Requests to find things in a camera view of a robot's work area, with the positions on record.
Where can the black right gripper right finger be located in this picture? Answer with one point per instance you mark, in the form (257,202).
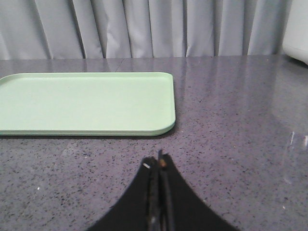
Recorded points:
(182,209)

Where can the white rounded appliance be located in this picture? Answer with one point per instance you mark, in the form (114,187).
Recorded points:
(295,41)

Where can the light green plastic tray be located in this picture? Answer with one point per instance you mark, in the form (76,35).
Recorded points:
(87,104)

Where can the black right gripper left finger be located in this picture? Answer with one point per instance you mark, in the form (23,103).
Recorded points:
(138,208)

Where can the grey pleated curtain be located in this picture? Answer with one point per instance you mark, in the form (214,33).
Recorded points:
(63,29)

